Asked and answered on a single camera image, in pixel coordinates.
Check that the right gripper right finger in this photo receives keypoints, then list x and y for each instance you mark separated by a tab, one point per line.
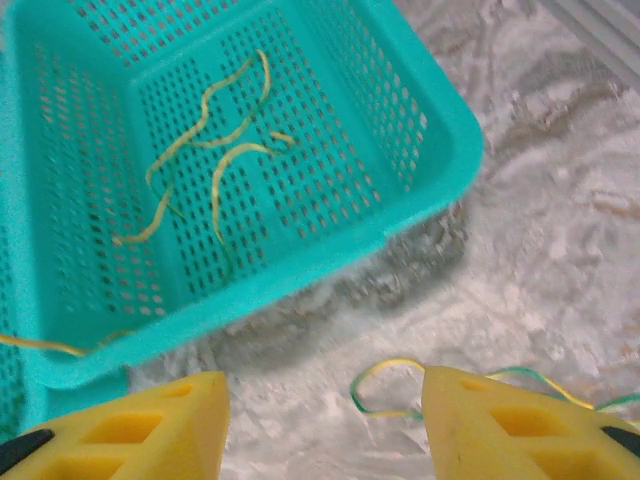
460	440

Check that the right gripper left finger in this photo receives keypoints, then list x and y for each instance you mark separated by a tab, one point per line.
200	440

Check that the aluminium side rail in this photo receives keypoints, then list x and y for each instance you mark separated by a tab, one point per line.
600	25

